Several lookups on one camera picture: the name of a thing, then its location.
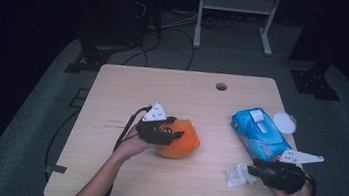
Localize blue wet wipes pack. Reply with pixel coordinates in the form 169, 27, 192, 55
226, 104, 298, 166

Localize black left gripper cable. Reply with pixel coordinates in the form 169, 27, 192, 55
111, 101, 153, 157

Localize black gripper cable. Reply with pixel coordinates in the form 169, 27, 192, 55
299, 169, 322, 196
111, 101, 153, 157

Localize person's left hand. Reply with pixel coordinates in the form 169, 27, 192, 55
112, 126, 160, 168

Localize black stand base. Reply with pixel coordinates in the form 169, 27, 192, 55
63, 36, 137, 82
287, 58, 346, 103

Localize thin black floor cable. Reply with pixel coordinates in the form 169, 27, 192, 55
43, 105, 81, 175

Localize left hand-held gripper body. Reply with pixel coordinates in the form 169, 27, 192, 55
134, 100, 179, 148

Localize orange plush toy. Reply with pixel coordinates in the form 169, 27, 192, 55
154, 114, 205, 163

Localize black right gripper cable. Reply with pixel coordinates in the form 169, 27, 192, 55
299, 169, 322, 196

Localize white metal stand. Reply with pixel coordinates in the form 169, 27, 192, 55
192, 0, 283, 59

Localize black floor tape frame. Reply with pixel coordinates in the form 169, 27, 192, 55
68, 86, 91, 111

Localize white oval plastic lid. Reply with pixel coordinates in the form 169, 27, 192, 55
270, 110, 299, 136

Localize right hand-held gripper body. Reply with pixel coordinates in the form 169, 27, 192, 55
253, 145, 327, 196

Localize white floor cables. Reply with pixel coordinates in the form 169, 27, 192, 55
147, 5, 201, 36

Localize white wet wipe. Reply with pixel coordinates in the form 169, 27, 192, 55
223, 160, 260, 192

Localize black tape strip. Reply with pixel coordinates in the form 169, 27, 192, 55
44, 163, 68, 175

